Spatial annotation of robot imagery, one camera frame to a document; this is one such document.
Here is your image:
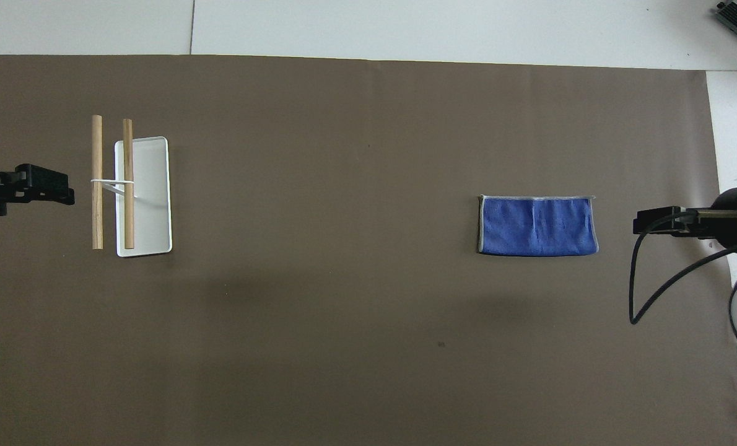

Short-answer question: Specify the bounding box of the blue towel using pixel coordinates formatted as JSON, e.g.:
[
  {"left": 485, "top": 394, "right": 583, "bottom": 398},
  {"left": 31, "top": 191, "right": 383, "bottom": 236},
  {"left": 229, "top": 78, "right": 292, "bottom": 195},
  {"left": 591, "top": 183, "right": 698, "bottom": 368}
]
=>
[{"left": 478, "top": 195, "right": 600, "bottom": 255}]

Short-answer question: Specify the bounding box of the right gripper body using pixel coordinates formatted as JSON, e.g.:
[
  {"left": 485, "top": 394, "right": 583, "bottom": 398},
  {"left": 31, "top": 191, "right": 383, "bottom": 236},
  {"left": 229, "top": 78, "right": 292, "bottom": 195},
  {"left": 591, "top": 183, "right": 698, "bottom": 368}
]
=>
[{"left": 691, "top": 183, "right": 737, "bottom": 250}]

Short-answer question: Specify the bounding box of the black cable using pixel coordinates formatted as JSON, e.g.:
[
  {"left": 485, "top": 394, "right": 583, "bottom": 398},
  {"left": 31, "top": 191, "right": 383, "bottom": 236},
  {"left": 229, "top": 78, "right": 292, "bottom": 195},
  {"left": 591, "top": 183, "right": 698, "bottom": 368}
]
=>
[{"left": 629, "top": 208, "right": 737, "bottom": 326}]

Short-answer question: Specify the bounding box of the white rack with wooden bars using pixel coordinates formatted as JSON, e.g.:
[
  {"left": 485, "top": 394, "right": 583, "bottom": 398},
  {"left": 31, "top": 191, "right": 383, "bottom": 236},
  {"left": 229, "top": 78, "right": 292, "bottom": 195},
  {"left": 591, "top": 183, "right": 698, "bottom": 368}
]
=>
[{"left": 90, "top": 115, "right": 173, "bottom": 258}]

